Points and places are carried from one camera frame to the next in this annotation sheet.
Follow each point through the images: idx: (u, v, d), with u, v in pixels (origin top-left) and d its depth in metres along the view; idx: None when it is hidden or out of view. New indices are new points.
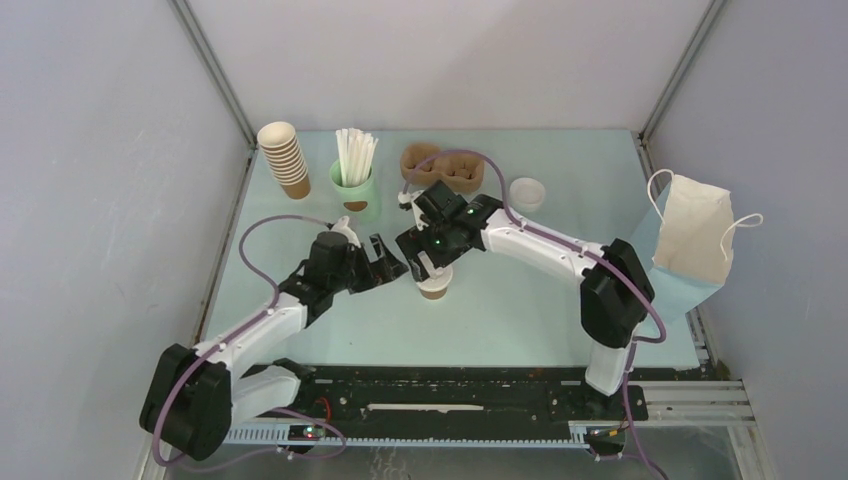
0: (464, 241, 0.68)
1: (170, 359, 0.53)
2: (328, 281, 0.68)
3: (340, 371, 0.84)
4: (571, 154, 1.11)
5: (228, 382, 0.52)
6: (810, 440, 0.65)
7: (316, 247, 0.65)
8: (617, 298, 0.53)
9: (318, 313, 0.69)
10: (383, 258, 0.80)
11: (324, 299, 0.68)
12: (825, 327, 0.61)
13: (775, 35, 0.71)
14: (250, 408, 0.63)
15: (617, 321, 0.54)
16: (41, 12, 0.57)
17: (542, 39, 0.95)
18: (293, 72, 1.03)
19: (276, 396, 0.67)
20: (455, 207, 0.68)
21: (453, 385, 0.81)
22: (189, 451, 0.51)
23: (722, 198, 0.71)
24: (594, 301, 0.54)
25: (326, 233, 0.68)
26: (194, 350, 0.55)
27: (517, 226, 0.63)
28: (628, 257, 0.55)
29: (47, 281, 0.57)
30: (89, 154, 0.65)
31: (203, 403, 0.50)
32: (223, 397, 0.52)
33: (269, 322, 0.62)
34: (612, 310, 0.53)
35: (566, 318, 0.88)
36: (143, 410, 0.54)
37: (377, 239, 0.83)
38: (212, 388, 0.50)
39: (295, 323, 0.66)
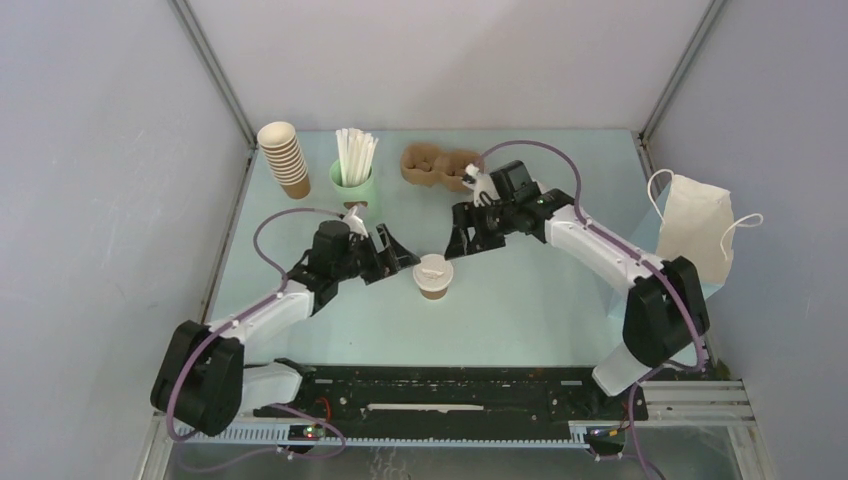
0: (526, 228, 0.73)
1: (184, 335, 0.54)
2: (333, 270, 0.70)
3: (340, 371, 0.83)
4: (571, 154, 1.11)
5: (242, 355, 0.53)
6: (811, 440, 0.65)
7: (319, 237, 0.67)
8: (664, 313, 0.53)
9: (324, 302, 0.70)
10: (389, 249, 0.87)
11: (329, 287, 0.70)
12: (825, 327, 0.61)
13: (776, 36, 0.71)
14: (254, 396, 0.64)
15: (658, 337, 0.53)
16: (41, 11, 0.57)
17: (543, 40, 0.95)
18: (293, 72, 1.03)
19: (278, 389, 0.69)
20: (525, 194, 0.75)
21: (453, 385, 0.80)
22: (201, 427, 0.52)
23: (722, 198, 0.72)
24: (640, 310, 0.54)
25: (328, 222, 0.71)
26: (207, 326, 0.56)
27: (582, 223, 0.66)
28: (688, 281, 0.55)
29: (46, 281, 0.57)
30: (90, 154, 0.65)
31: (216, 376, 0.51)
32: (236, 373, 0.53)
33: (278, 306, 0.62)
34: (655, 323, 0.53)
35: (567, 317, 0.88)
36: (154, 387, 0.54)
37: (383, 229, 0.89)
38: (226, 362, 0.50)
39: (302, 308, 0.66)
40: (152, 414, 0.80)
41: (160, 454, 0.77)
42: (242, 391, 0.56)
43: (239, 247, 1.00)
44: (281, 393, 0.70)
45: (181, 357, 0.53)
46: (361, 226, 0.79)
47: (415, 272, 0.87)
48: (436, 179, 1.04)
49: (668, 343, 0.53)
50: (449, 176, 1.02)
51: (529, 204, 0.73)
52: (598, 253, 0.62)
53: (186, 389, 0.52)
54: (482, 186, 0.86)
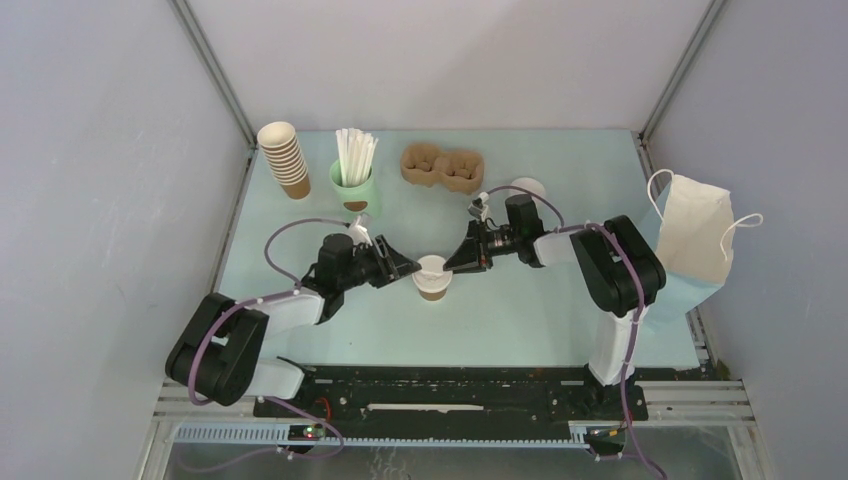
0: (523, 257, 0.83)
1: (212, 303, 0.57)
2: (338, 284, 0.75)
3: (340, 371, 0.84)
4: (571, 154, 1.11)
5: (264, 328, 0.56)
6: (812, 440, 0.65)
7: (322, 253, 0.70)
8: (603, 256, 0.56)
9: (331, 312, 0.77)
10: (387, 257, 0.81)
11: (335, 299, 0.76)
12: (825, 327, 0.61)
13: (775, 36, 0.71)
14: (258, 381, 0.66)
15: (601, 279, 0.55)
16: (41, 13, 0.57)
17: (543, 40, 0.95)
18: (293, 72, 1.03)
19: (282, 382, 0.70)
20: (530, 230, 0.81)
21: (453, 385, 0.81)
22: (216, 397, 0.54)
23: (722, 198, 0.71)
24: (583, 259, 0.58)
25: (331, 235, 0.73)
26: (233, 299, 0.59)
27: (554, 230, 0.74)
28: (625, 231, 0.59)
29: (48, 281, 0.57)
30: (91, 153, 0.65)
31: (239, 344, 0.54)
32: (257, 344, 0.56)
33: (295, 300, 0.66)
34: (595, 265, 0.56)
35: (570, 318, 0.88)
36: (171, 352, 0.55)
37: (382, 239, 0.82)
38: (250, 331, 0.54)
39: (311, 312, 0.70)
40: (152, 414, 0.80)
41: (160, 454, 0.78)
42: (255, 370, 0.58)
43: (238, 247, 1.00)
44: (288, 385, 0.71)
45: (204, 325, 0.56)
46: (366, 235, 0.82)
47: (415, 275, 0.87)
48: (436, 179, 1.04)
49: (617, 285, 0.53)
50: (449, 176, 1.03)
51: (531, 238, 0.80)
52: (560, 242, 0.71)
53: (205, 359, 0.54)
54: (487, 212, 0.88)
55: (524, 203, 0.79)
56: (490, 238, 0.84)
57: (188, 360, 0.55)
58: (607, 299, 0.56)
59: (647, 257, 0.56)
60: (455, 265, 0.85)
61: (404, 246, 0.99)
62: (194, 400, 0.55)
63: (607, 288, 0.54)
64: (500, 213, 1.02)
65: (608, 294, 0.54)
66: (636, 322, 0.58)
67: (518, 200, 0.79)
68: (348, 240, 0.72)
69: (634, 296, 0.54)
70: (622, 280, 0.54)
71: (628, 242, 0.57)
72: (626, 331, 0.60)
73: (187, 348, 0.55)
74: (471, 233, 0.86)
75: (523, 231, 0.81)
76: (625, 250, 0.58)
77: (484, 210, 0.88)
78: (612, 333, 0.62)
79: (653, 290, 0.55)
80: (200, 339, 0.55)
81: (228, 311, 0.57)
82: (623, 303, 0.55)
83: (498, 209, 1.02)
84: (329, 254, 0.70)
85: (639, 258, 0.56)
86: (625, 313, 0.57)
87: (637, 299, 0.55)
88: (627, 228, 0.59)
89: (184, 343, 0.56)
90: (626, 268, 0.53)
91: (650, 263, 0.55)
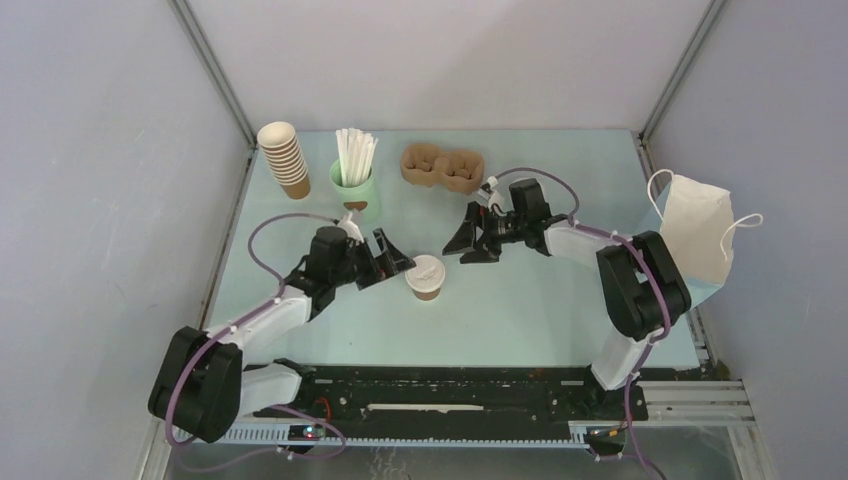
0: (532, 244, 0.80)
1: (182, 341, 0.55)
2: (330, 276, 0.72)
3: (340, 371, 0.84)
4: (571, 154, 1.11)
5: (241, 361, 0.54)
6: (812, 440, 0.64)
7: (316, 243, 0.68)
8: (629, 278, 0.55)
9: (322, 307, 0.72)
10: (386, 253, 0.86)
11: (326, 293, 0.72)
12: (825, 328, 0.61)
13: (775, 36, 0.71)
14: (251, 399, 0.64)
15: (626, 301, 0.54)
16: (41, 12, 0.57)
17: (543, 41, 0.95)
18: (294, 72, 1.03)
19: (277, 391, 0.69)
20: (538, 214, 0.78)
21: (453, 385, 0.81)
22: (199, 434, 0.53)
23: (721, 198, 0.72)
24: (608, 277, 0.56)
25: (325, 228, 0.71)
26: (205, 332, 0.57)
27: (569, 223, 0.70)
28: (655, 250, 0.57)
29: (47, 281, 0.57)
30: (91, 154, 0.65)
31: (215, 383, 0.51)
32: (235, 378, 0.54)
33: (276, 311, 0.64)
34: (621, 287, 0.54)
35: (571, 317, 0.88)
36: (153, 392, 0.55)
37: (380, 232, 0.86)
38: (222, 369, 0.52)
39: (299, 313, 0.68)
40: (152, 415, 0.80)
41: (160, 453, 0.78)
42: (240, 396, 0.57)
43: (238, 247, 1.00)
44: (284, 390, 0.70)
45: (178, 363, 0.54)
46: (359, 233, 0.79)
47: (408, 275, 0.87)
48: (436, 179, 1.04)
49: (641, 309, 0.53)
50: (449, 176, 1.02)
51: (537, 225, 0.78)
52: (577, 242, 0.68)
53: (184, 395, 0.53)
54: (496, 198, 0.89)
55: (529, 187, 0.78)
56: (494, 225, 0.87)
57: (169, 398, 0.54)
58: (627, 320, 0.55)
59: (674, 282, 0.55)
60: (458, 249, 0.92)
61: (404, 246, 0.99)
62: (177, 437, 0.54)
63: (631, 311, 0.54)
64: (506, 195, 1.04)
65: (630, 318, 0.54)
66: (653, 345, 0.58)
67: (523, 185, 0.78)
68: (341, 231, 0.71)
69: (656, 320, 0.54)
70: (646, 304, 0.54)
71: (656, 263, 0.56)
72: (638, 351, 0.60)
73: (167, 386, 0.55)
74: (471, 216, 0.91)
75: (529, 217, 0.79)
76: (651, 270, 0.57)
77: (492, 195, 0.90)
78: (623, 350, 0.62)
79: (675, 314, 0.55)
80: (176, 379, 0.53)
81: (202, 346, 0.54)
82: (644, 328, 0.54)
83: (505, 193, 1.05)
84: (322, 243, 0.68)
85: (666, 283, 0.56)
86: (643, 335, 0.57)
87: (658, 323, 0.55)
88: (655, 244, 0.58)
89: (162, 381, 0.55)
90: (653, 292, 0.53)
91: (676, 289, 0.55)
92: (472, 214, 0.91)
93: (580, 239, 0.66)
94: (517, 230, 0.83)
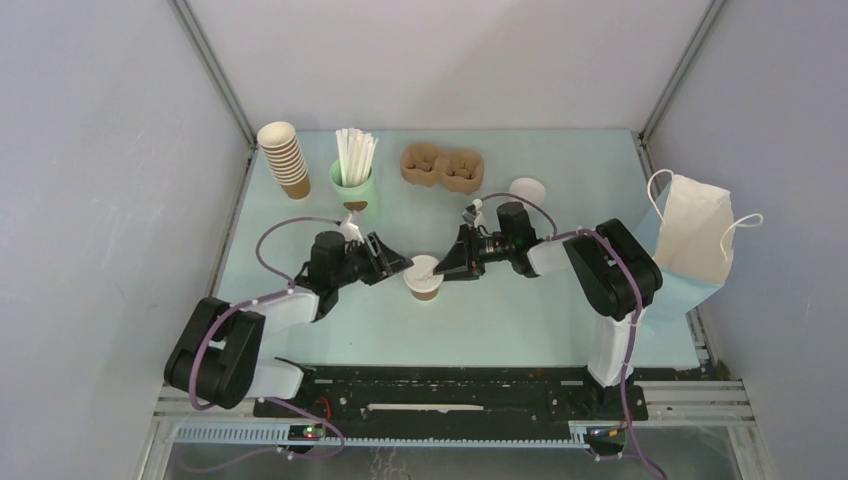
0: (518, 266, 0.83)
1: (205, 308, 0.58)
2: (332, 282, 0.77)
3: (340, 371, 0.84)
4: (571, 154, 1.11)
5: (262, 327, 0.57)
6: (812, 440, 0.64)
7: (316, 250, 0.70)
8: (597, 261, 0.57)
9: (326, 309, 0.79)
10: (380, 255, 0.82)
11: (329, 296, 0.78)
12: (825, 328, 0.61)
13: (776, 35, 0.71)
14: (258, 382, 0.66)
15: (599, 282, 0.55)
16: (41, 13, 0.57)
17: (544, 40, 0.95)
18: (293, 73, 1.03)
19: (280, 381, 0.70)
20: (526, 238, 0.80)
21: (453, 385, 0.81)
22: (218, 401, 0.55)
23: (722, 198, 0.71)
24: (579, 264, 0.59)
25: (324, 232, 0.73)
26: (227, 303, 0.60)
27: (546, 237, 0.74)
28: (617, 234, 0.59)
29: (47, 281, 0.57)
30: (91, 153, 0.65)
31: (237, 347, 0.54)
32: (254, 346, 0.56)
33: (288, 300, 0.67)
34: (591, 270, 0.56)
35: (570, 316, 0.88)
36: (169, 361, 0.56)
37: (374, 238, 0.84)
38: (246, 332, 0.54)
39: (307, 309, 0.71)
40: (152, 415, 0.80)
41: (160, 454, 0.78)
42: (255, 368, 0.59)
43: (239, 247, 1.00)
44: (287, 383, 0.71)
45: (200, 329, 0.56)
46: (358, 233, 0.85)
47: (408, 275, 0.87)
48: (436, 179, 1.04)
49: (615, 289, 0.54)
50: (450, 176, 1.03)
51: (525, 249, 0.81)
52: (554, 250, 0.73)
53: (207, 360, 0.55)
54: (480, 219, 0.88)
55: (518, 214, 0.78)
56: (482, 244, 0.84)
57: (186, 365, 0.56)
58: (605, 302, 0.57)
59: (642, 259, 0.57)
60: (446, 270, 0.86)
61: (404, 246, 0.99)
62: (195, 405, 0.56)
63: (605, 291, 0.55)
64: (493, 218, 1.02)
65: (607, 299, 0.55)
66: (635, 325, 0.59)
67: (511, 208, 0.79)
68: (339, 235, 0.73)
69: (632, 298, 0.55)
70: (619, 283, 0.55)
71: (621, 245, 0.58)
72: (625, 336, 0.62)
73: (185, 353, 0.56)
74: (461, 237, 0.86)
75: (517, 240, 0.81)
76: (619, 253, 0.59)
77: (477, 216, 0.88)
78: (610, 336, 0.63)
79: (650, 289, 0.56)
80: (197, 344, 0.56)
81: (223, 314, 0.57)
82: (622, 306, 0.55)
83: (492, 217, 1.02)
84: (323, 249, 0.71)
85: (635, 260, 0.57)
86: (625, 316, 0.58)
87: (636, 301, 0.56)
88: (618, 230, 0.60)
89: (182, 349, 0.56)
90: (621, 270, 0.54)
91: (647, 266, 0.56)
92: (463, 234, 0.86)
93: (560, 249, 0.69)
94: (501, 250, 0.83)
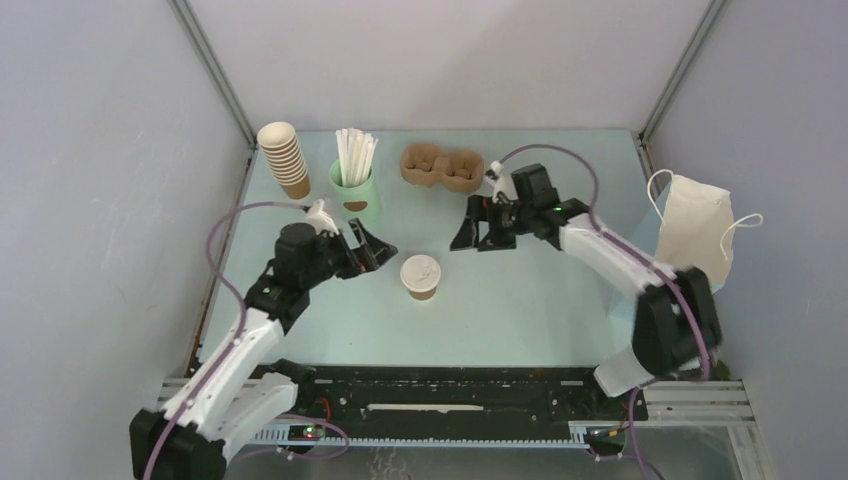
0: (541, 235, 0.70)
1: (139, 429, 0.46)
2: (302, 281, 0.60)
3: (340, 371, 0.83)
4: (570, 153, 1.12)
5: (207, 440, 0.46)
6: (812, 440, 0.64)
7: (279, 246, 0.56)
8: (671, 323, 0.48)
9: (295, 317, 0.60)
10: (364, 247, 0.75)
11: (299, 300, 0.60)
12: (825, 327, 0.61)
13: (776, 35, 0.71)
14: (246, 429, 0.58)
15: (664, 348, 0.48)
16: (42, 13, 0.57)
17: (544, 40, 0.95)
18: (294, 73, 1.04)
19: (272, 409, 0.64)
20: (547, 199, 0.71)
21: (453, 385, 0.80)
22: None
23: (722, 198, 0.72)
24: (646, 320, 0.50)
25: (289, 226, 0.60)
26: (162, 412, 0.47)
27: (595, 232, 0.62)
28: (701, 293, 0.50)
29: (47, 281, 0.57)
30: (91, 153, 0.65)
31: (188, 469, 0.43)
32: (208, 456, 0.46)
33: (237, 357, 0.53)
34: (661, 334, 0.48)
35: (572, 314, 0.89)
36: None
37: (358, 225, 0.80)
38: (188, 453, 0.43)
39: (267, 342, 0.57)
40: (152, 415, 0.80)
41: None
42: (225, 460, 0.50)
43: (239, 247, 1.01)
44: (281, 403, 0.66)
45: (140, 453, 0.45)
46: (331, 223, 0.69)
47: (409, 279, 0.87)
48: (436, 179, 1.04)
49: (675, 355, 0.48)
50: (450, 176, 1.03)
51: (545, 212, 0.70)
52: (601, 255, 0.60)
53: None
54: (502, 186, 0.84)
55: (536, 171, 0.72)
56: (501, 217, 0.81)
57: None
58: (657, 362, 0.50)
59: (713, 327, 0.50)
60: (458, 245, 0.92)
61: (404, 246, 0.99)
62: None
63: (666, 356, 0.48)
64: None
65: (662, 362, 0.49)
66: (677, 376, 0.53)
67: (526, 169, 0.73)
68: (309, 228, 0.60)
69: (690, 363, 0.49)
70: (684, 349, 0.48)
71: (700, 306, 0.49)
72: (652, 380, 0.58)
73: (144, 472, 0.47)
74: (471, 210, 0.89)
75: (535, 205, 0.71)
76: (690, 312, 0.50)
77: (501, 185, 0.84)
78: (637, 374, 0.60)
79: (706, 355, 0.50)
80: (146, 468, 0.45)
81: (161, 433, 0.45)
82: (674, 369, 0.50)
83: None
84: (288, 244, 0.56)
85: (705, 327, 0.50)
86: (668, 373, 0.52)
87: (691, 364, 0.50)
88: (703, 284, 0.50)
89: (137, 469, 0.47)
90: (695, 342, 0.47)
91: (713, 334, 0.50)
92: (474, 208, 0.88)
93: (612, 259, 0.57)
94: (519, 221, 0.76)
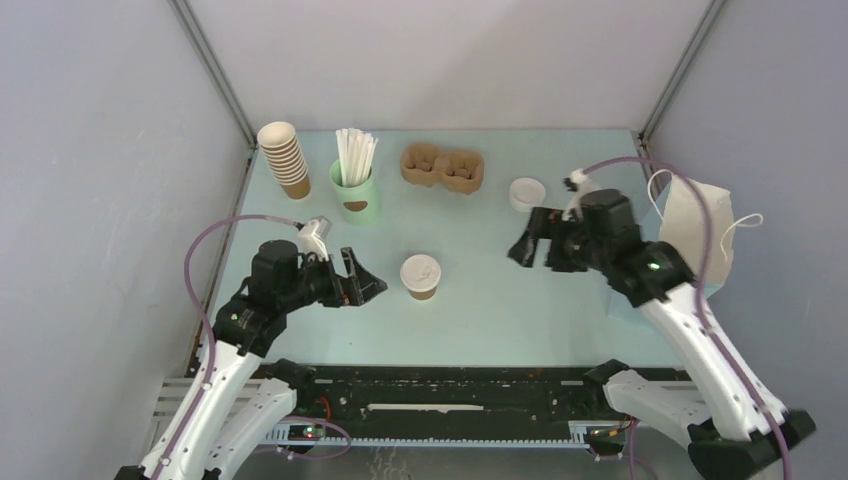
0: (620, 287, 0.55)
1: None
2: (278, 303, 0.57)
3: (341, 371, 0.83)
4: (571, 154, 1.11)
5: None
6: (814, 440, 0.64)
7: (257, 263, 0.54)
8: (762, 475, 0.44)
9: (268, 342, 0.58)
10: (353, 277, 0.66)
11: (272, 325, 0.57)
12: (825, 326, 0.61)
13: (775, 35, 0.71)
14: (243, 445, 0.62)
15: None
16: (42, 12, 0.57)
17: (544, 40, 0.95)
18: (293, 73, 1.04)
19: (269, 420, 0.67)
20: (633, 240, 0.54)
21: (453, 385, 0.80)
22: None
23: (722, 198, 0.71)
24: (734, 460, 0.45)
25: (271, 243, 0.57)
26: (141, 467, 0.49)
27: (701, 327, 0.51)
28: None
29: (47, 279, 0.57)
30: (92, 154, 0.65)
31: None
32: None
33: (209, 400, 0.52)
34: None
35: (572, 314, 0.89)
36: None
37: (349, 253, 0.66)
38: None
39: (241, 375, 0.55)
40: (152, 415, 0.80)
41: None
42: None
43: (240, 247, 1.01)
44: (276, 412, 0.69)
45: None
46: (325, 248, 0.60)
47: (409, 279, 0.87)
48: (436, 179, 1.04)
49: None
50: (450, 176, 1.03)
51: (629, 258, 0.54)
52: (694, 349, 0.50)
53: None
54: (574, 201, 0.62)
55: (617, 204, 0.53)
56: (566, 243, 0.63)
57: None
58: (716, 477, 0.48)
59: None
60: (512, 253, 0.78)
61: (403, 246, 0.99)
62: None
63: None
64: (493, 217, 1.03)
65: None
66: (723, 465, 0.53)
67: (602, 199, 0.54)
68: (289, 246, 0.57)
69: None
70: None
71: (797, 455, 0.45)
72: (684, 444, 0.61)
73: None
74: (533, 223, 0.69)
75: (614, 248, 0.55)
76: None
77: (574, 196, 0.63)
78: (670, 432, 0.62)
79: None
80: None
81: None
82: None
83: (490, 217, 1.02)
84: (267, 263, 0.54)
85: None
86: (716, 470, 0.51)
87: None
88: (808, 433, 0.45)
89: None
90: None
91: None
92: (536, 222, 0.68)
93: (711, 366, 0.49)
94: (587, 252, 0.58)
